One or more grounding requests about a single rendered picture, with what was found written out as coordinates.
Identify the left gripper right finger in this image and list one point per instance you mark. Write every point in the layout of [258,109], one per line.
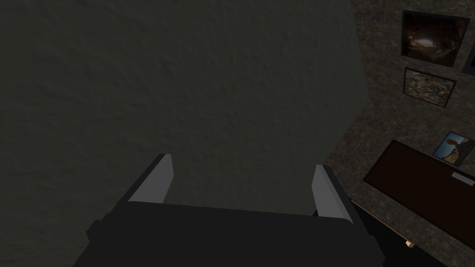
[326,194]

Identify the blue sky framed picture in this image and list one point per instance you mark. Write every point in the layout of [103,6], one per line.
[453,148]

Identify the mottled green framed picture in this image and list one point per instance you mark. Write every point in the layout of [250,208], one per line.
[428,87]

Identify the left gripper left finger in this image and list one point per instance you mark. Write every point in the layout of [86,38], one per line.
[155,183]

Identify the black cabinet with tan edge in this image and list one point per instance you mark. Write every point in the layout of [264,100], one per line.
[386,241]

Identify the dark brown door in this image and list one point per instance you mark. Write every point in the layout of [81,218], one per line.
[423,185]

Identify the dark brown framed picture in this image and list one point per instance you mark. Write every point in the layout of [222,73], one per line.
[432,38]

